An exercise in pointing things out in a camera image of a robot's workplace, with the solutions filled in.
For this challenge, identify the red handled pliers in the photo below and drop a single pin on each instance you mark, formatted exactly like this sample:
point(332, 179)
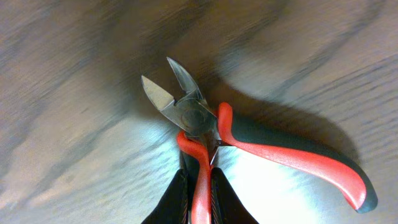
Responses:
point(203, 132)

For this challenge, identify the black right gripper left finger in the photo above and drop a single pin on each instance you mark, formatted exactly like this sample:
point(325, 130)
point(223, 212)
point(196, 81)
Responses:
point(172, 208)

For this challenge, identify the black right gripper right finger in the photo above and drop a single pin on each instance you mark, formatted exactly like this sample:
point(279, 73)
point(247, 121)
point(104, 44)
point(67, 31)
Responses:
point(226, 206)

